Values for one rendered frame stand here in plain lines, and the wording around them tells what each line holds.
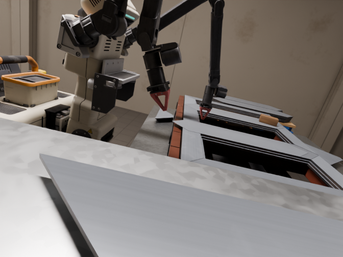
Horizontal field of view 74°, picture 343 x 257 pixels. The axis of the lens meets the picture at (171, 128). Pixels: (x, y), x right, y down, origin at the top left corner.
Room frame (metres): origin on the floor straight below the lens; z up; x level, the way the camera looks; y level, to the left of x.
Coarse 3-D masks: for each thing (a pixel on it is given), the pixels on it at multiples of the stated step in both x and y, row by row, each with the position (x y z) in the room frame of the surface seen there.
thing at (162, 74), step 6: (150, 72) 0.78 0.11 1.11; (156, 72) 0.78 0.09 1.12; (162, 72) 0.79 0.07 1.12; (150, 78) 0.78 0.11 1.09; (156, 78) 0.78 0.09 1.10; (162, 78) 0.79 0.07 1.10; (150, 84) 0.79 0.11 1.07; (156, 84) 0.78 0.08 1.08; (162, 84) 0.75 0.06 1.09; (150, 90) 0.75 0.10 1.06
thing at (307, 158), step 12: (216, 108) 1.82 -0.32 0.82; (228, 108) 1.83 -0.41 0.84; (228, 120) 1.49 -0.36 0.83; (240, 120) 1.50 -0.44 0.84; (276, 132) 1.48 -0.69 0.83; (228, 144) 1.04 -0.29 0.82; (240, 144) 1.05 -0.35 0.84; (180, 156) 0.77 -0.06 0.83; (204, 156) 0.82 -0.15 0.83; (276, 156) 1.04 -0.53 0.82; (288, 156) 1.05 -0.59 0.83; (312, 156) 1.11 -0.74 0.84; (312, 168) 0.99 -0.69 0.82; (324, 180) 0.89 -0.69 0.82
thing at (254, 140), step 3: (246, 135) 1.19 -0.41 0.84; (249, 135) 1.21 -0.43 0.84; (252, 135) 1.22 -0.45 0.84; (249, 138) 1.15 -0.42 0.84; (252, 138) 1.16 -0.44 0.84; (255, 138) 1.18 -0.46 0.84; (258, 138) 1.19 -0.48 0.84; (252, 141) 1.11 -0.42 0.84; (255, 141) 1.13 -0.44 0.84; (258, 141) 1.14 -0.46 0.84; (261, 141) 1.15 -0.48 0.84; (252, 144) 1.07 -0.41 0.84; (255, 144) 1.08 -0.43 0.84; (258, 144) 1.09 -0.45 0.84; (261, 144) 1.10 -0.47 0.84; (261, 147) 1.05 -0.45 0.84; (264, 147) 1.06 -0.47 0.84
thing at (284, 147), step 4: (276, 140) 1.23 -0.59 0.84; (276, 144) 1.16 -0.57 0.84; (280, 144) 1.17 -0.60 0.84; (284, 144) 1.19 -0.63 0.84; (280, 148) 1.11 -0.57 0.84; (284, 148) 1.12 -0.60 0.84; (288, 148) 1.14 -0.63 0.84; (284, 152) 1.06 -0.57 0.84; (288, 152) 1.07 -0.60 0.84; (292, 152) 1.09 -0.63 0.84
